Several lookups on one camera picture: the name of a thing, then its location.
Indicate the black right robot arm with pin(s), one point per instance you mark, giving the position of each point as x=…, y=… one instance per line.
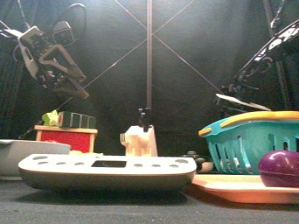
x=278, y=43

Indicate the dark green sushi roll row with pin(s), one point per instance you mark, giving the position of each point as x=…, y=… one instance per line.
x=76, y=120

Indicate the red wooden toy stove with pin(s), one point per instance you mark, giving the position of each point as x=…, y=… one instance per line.
x=73, y=140

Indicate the light green toy vegetable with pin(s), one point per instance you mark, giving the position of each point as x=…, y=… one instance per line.
x=49, y=119

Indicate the small dark toy pot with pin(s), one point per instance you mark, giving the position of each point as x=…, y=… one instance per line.
x=200, y=163

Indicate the black toy utensil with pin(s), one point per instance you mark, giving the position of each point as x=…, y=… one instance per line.
x=144, y=118

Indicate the white toy fork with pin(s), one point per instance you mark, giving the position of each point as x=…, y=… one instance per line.
x=123, y=139

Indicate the purple ball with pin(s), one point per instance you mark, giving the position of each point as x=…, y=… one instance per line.
x=280, y=169

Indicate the grey plastic tub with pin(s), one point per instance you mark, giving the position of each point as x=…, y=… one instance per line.
x=23, y=154

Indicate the wooden cutting board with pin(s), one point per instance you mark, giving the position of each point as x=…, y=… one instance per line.
x=240, y=189

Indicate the grey toy kitchen scale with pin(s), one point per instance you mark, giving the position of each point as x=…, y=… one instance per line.
x=108, y=172

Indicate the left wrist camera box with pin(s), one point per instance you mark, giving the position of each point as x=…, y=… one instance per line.
x=63, y=33

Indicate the vertical metal frame pole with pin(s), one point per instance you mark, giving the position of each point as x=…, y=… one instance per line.
x=148, y=52

